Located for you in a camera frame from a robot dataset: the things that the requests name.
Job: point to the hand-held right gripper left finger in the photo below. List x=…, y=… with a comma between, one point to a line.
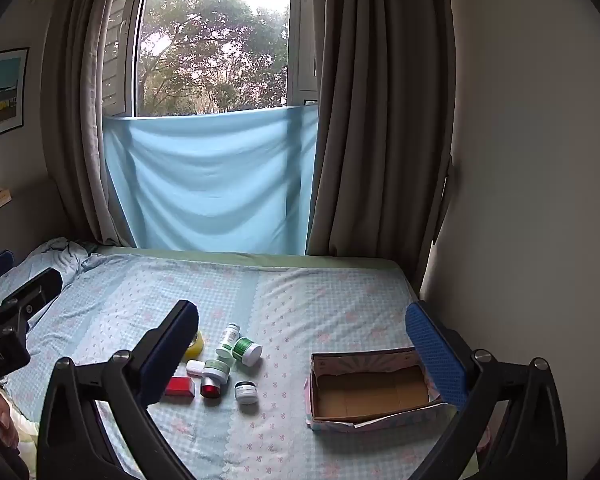
x=170, y=350

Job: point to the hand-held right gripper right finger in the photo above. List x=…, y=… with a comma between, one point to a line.
x=437, y=355

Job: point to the yellow tape roll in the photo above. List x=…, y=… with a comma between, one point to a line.
x=195, y=345

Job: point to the red box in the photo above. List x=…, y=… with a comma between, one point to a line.
x=180, y=387

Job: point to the white jar with green label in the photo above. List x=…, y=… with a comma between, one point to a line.
x=216, y=370

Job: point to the dark red round lid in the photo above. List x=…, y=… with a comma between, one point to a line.
x=210, y=389

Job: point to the white pill bottle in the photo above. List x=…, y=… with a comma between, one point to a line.
x=228, y=340

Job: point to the patterned cardboard box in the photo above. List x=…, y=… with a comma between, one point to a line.
x=370, y=395

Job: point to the white jar with black lid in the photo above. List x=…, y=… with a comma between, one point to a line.
x=246, y=394

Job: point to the small white case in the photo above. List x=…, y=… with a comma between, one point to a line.
x=195, y=368

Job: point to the crumpled light blue quilt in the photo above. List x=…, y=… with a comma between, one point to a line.
x=55, y=260

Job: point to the small headboard label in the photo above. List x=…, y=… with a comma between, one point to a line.
x=1, y=198

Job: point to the white jar with green lid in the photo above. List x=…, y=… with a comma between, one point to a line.
x=247, y=352

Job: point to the floral checked bed sheet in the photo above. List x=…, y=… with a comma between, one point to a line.
x=305, y=310

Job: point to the grey curtain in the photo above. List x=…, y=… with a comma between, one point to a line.
x=380, y=135
x=75, y=135

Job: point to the light blue hanging cloth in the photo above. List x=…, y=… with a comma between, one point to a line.
x=205, y=185

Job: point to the louvered window shutter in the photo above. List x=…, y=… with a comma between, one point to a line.
x=112, y=35

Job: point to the trees outside window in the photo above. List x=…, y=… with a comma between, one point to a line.
x=205, y=60

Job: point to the wall poster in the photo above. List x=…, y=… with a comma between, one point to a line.
x=0, y=95

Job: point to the window frame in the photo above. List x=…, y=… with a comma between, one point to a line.
x=300, y=60

